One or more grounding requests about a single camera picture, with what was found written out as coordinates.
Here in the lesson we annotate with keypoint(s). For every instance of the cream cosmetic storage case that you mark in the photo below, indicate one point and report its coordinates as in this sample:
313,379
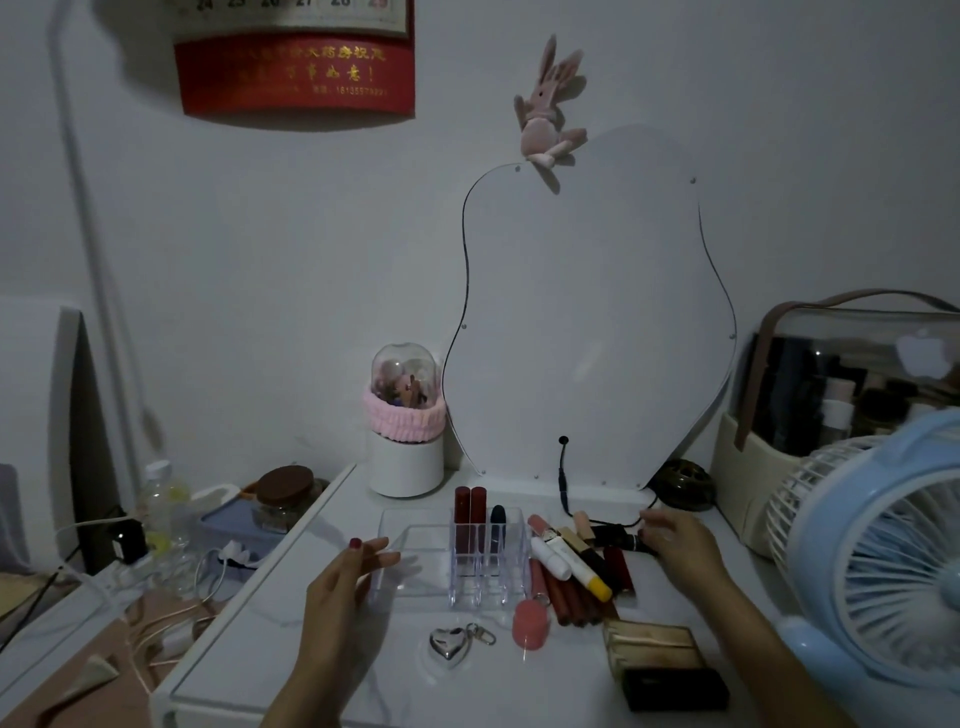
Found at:
810,420

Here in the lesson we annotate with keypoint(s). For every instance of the dark blue lipstick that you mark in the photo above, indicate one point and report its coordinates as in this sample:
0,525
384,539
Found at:
498,521

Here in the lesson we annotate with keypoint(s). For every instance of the white lamp pole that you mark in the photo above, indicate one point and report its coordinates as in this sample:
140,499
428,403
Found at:
97,225

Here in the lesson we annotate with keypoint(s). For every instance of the black charger plug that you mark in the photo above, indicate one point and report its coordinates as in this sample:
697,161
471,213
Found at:
127,540

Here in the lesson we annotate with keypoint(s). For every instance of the dark red square lipstick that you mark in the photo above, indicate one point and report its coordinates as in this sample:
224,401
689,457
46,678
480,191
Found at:
619,574

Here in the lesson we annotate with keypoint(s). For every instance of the black lipstick tube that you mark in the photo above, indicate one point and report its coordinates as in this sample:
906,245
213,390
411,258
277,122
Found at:
619,538

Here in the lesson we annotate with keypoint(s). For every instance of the dark round tin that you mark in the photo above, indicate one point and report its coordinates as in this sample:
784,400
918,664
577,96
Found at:
686,484

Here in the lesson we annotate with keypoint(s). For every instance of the beige cap lipstick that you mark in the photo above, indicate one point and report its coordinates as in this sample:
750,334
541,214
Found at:
583,523

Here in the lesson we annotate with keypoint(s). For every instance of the person's right forearm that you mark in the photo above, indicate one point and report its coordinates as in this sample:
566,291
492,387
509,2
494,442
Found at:
757,660

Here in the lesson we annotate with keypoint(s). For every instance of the white lip balm tube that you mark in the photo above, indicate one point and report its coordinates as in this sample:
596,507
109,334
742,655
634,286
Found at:
551,559

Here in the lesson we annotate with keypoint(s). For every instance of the person's left thumb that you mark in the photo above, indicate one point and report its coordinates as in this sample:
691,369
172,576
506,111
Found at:
384,562

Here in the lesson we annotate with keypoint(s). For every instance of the person's left forearm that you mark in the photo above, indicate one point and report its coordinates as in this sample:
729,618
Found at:
304,690

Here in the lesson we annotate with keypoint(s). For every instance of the white domed brush holder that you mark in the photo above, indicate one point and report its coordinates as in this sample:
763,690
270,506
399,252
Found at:
405,465

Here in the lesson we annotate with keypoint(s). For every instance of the red wall calendar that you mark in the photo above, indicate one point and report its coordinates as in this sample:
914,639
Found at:
292,67

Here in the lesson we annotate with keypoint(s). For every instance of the wavy frameless mirror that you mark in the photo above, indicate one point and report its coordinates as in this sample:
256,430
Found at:
592,322

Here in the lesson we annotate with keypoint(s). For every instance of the white power strip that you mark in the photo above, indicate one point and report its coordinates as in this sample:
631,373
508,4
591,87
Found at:
112,581

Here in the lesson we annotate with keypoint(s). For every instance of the white framed monitor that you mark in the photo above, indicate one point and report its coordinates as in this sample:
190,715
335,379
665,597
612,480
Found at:
52,420

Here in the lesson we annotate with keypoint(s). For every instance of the pink fluffy band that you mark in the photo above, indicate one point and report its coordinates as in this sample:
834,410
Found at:
403,420

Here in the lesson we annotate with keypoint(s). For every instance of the pink plush rabbit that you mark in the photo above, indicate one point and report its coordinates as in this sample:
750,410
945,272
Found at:
546,112

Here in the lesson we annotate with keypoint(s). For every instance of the red lipstick tube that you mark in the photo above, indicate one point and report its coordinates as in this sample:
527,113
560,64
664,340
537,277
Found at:
462,514
479,514

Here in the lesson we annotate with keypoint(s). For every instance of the dark red lip pencil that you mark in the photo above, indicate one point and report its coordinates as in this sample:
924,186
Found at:
595,609
561,604
577,604

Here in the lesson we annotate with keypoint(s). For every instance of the pink cap lip tube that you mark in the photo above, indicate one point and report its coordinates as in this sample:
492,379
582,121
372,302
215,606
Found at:
540,526

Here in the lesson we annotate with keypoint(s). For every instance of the black cosmetic box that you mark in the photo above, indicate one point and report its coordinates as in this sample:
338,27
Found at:
675,690

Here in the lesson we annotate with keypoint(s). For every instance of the clear plastic bottle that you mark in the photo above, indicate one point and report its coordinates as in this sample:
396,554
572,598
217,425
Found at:
166,506

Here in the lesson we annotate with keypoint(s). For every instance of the clear acrylic lipstick organizer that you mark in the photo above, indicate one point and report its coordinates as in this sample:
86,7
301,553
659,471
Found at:
427,559

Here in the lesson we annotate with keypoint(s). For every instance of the gold cosmetic box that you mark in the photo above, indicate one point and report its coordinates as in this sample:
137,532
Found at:
651,643

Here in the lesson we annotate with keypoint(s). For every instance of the pink round jar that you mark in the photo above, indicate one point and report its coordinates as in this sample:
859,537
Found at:
529,625

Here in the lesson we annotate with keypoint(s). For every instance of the light blue desk fan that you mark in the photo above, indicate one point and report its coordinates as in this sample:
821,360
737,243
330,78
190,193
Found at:
877,555

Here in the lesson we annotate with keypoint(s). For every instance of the person's right hand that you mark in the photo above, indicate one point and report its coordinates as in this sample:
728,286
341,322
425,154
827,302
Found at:
690,555

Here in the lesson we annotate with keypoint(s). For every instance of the person's right thumb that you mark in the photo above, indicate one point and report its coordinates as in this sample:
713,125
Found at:
649,544

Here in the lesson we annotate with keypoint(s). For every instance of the person's left hand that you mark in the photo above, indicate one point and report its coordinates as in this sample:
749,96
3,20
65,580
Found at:
334,607

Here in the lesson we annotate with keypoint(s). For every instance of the glass jar brown lid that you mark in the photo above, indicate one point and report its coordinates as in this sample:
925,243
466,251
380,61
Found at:
286,499

